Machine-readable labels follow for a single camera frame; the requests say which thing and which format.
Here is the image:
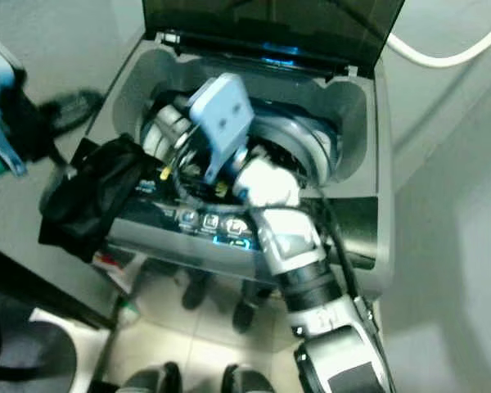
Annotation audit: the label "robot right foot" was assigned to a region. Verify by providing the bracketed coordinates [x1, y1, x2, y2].
[219, 364, 286, 393]

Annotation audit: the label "black cloth garment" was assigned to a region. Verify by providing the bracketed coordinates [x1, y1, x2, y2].
[38, 133, 158, 264]

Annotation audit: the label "light blue right wrist camera mount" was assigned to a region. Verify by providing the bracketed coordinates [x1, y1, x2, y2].
[187, 72, 255, 185]

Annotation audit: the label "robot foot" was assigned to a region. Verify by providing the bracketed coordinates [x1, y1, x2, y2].
[117, 360, 182, 393]
[219, 364, 286, 393]

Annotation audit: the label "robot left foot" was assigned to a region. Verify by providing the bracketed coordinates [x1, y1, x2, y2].
[117, 360, 182, 393]

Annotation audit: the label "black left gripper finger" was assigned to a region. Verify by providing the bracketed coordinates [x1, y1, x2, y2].
[45, 111, 92, 138]
[53, 88, 105, 117]

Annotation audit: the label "grey top-load washing machine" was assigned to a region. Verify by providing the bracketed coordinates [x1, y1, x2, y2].
[90, 0, 398, 361]

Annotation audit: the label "clear bottle green cap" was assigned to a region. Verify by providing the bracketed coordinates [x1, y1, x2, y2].
[115, 299, 142, 326]

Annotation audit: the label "white water hose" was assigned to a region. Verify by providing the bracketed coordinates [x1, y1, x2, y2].
[385, 10, 491, 70]

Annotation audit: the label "black door frame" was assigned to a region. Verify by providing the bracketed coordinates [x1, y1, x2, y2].
[0, 244, 115, 330]

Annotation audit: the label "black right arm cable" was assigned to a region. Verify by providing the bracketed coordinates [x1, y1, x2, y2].
[164, 160, 369, 320]

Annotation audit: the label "red round star sticker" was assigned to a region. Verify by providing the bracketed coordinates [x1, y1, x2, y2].
[94, 252, 133, 293]

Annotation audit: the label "dark translucent washer lid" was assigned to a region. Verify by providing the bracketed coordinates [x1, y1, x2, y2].
[141, 0, 407, 80]

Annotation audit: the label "light blue left wrist camera mount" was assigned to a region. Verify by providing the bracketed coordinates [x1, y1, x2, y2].
[0, 56, 27, 178]

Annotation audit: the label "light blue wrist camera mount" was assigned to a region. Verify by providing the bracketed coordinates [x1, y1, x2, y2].
[0, 56, 27, 178]
[187, 72, 255, 185]

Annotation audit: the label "steel washer drum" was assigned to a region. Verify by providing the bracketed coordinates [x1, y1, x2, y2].
[151, 90, 340, 185]

